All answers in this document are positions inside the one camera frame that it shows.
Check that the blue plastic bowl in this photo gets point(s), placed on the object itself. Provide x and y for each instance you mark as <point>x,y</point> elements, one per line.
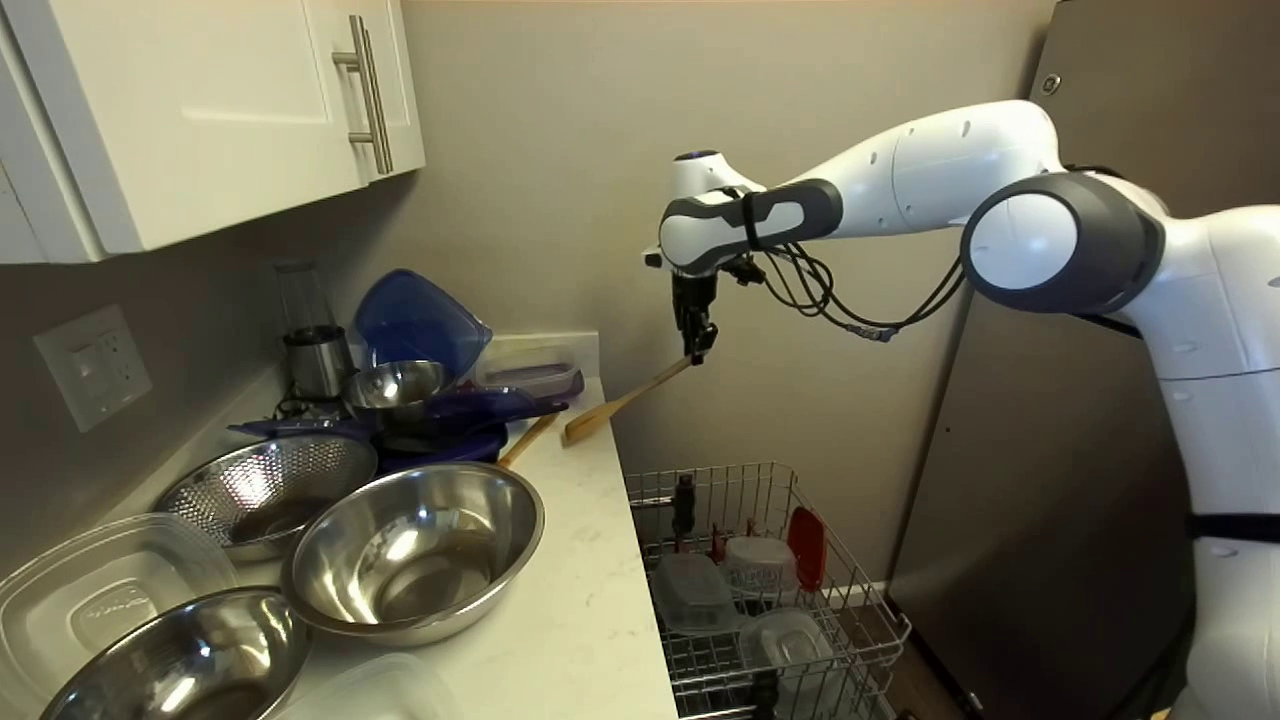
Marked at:
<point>420,322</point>

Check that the steel bowl back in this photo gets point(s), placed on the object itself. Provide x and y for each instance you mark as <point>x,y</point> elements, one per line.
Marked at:
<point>263,486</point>

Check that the small steel bowl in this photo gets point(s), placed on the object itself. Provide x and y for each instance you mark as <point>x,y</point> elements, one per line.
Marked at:
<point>399,386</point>

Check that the round clear plastic container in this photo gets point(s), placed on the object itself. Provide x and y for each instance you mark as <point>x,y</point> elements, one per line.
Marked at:
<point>762,564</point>

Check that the square clear plastic container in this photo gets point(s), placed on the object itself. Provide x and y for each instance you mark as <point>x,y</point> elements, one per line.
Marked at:
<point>692,595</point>

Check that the stainless steel refrigerator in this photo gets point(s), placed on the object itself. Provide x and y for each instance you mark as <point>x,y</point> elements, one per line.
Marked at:
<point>1055,534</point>

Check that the large steel mixing bowl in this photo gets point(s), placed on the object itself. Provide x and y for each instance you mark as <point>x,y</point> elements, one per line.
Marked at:
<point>414,554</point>

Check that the dark purple plate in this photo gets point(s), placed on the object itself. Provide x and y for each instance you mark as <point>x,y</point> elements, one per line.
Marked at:
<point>524,386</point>

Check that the white wall outlet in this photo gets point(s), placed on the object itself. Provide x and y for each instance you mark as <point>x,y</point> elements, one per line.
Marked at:
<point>92,364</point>

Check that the dark blue plastic lid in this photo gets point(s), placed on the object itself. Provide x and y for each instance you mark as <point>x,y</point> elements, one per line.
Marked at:
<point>302,429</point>

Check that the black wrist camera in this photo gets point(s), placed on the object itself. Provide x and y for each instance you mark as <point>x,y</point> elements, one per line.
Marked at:
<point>743,268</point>

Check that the black bottle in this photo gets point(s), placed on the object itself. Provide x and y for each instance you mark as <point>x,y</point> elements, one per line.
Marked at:
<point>681,506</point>

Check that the clear plastic food container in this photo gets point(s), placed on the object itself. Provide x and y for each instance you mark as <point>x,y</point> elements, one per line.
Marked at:
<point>81,602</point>

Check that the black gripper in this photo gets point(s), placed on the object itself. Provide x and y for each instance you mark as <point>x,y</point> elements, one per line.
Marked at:
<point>692,301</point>

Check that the shiny steel bowl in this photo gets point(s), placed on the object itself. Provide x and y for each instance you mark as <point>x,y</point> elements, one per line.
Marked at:
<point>183,662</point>

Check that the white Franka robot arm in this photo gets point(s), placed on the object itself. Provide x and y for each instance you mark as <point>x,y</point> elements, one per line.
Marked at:
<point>935,164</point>

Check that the white wall cabinet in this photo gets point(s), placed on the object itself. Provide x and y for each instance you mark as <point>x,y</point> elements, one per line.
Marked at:
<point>201,123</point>

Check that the wooden spatula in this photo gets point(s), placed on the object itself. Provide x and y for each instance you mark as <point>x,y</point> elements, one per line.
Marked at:
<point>624,401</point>

